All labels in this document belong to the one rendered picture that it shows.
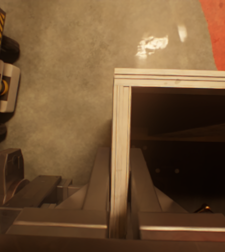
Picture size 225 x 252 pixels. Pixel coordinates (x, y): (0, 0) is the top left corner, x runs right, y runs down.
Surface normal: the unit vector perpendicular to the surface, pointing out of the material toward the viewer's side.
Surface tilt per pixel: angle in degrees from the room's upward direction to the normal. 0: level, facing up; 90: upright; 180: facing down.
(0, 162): 23
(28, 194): 90
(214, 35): 0
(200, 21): 0
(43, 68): 0
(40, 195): 90
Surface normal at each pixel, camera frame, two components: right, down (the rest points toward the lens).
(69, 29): -0.02, 0.09
